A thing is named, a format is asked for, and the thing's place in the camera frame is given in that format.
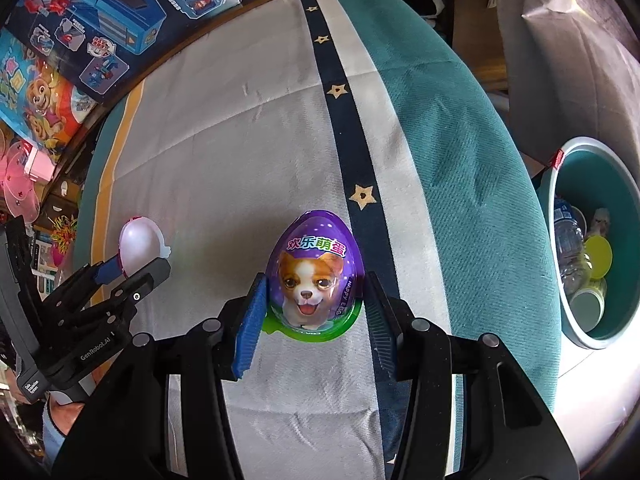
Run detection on white paper napkin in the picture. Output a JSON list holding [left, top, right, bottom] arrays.
[[590, 207, 612, 236]]

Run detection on small pink box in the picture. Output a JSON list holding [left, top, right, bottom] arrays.
[[22, 147, 56, 181]]

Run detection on person's left hand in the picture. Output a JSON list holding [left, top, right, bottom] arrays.
[[42, 397, 88, 466]]

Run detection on clear bottle blue label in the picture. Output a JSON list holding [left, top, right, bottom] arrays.
[[552, 197, 608, 306]]

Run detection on blue toy box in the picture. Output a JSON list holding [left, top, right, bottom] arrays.
[[5, 0, 241, 106]]

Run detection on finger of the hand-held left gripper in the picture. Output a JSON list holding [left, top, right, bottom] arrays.
[[42, 254, 127, 312], [55, 258, 172, 333]]

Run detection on white plastic egg half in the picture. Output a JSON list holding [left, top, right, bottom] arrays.
[[118, 216, 172, 278]]

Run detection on cartoon dog gift bag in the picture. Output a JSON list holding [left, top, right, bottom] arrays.
[[0, 25, 98, 153]]

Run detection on pink butterfly wings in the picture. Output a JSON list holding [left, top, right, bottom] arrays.
[[0, 125, 41, 226]]

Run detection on yellow green round lid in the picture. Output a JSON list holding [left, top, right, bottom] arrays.
[[584, 235, 613, 281]]

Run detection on colourful toy pile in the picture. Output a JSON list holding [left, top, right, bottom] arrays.
[[35, 212, 81, 286]]

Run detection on grey purple wrapped bag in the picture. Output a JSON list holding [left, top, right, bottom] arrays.
[[497, 0, 640, 181]]

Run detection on white green printed tub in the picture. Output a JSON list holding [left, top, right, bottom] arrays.
[[567, 276, 608, 333]]

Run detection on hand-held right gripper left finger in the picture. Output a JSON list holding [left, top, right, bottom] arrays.
[[52, 272, 271, 480]]

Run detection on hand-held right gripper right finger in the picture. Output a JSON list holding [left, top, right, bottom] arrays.
[[365, 271, 581, 480]]

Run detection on teal plastic bin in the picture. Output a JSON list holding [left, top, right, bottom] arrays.
[[542, 136, 632, 351]]

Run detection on purple puppy toy egg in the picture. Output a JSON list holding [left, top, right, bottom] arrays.
[[260, 209, 365, 343]]

